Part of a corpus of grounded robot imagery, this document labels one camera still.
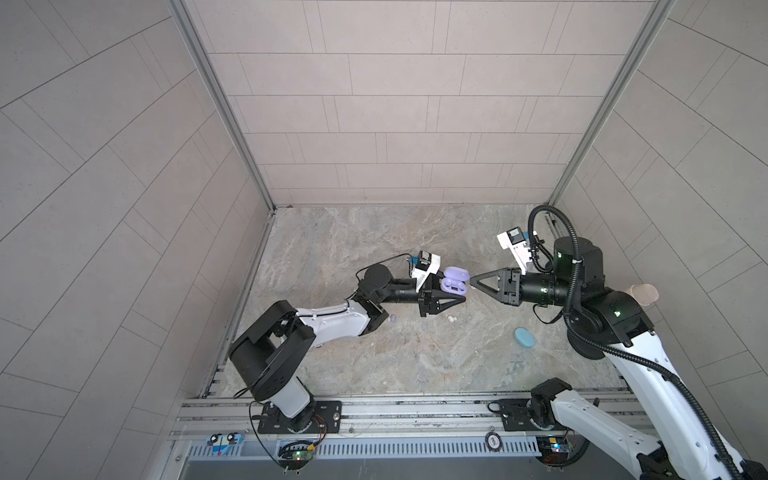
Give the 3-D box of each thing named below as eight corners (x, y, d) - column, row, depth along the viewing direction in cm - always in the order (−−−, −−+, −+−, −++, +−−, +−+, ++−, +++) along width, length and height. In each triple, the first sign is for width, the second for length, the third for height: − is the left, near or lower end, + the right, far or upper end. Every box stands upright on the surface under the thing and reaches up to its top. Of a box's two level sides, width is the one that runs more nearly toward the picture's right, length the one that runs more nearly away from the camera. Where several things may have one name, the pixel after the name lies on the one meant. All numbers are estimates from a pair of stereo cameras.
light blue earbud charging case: (517, 347, 85) (520, 344, 83) (513, 330, 88) (515, 327, 86) (533, 347, 85) (536, 344, 83) (528, 330, 88) (531, 327, 86)
